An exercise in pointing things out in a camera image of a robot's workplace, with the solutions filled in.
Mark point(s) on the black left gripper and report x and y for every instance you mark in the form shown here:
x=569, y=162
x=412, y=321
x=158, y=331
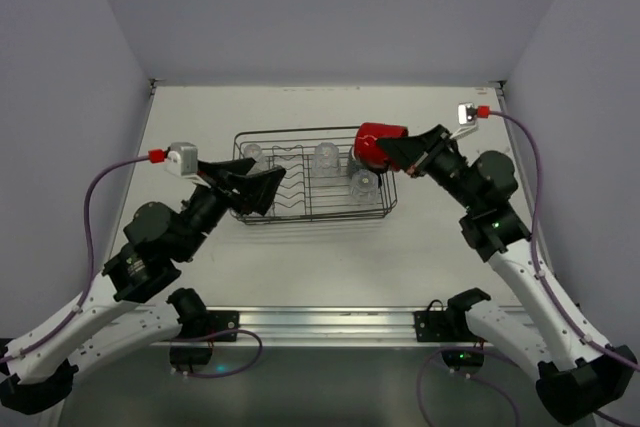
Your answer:
x=221, y=187

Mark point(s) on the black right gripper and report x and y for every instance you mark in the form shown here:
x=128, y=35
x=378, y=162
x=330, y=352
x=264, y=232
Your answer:
x=428, y=152

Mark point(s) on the clear small glass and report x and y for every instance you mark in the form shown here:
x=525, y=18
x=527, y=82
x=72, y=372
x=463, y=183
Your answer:
x=255, y=152

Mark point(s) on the red mug black handle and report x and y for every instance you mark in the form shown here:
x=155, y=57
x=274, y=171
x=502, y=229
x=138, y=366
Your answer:
x=366, y=150

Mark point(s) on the grey-green mug black handle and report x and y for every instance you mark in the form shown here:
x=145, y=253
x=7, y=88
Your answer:
x=356, y=162

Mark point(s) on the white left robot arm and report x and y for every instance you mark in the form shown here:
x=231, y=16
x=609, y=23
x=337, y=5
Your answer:
x=112, y=316

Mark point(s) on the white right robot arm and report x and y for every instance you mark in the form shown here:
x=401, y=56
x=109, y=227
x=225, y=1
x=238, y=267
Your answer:
x=575, y=368

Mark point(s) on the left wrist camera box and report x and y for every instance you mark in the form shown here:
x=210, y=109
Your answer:
x=182, y=160

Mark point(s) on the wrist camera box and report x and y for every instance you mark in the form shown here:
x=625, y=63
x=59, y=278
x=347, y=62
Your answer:
x=182, y=160
x=467, y=116

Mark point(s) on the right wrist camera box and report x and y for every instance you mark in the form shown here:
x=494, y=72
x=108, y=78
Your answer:
x=467, y=116

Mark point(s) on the dark wire dish rack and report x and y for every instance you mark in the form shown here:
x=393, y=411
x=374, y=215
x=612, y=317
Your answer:
x=302, y=197

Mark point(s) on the aluminium table edge rail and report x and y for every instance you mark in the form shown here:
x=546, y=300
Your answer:
x=334, y=327

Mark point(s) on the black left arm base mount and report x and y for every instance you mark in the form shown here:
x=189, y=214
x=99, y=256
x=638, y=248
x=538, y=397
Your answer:
x=192, y=348

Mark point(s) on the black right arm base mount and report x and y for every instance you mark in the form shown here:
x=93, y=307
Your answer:
x=450, y=324

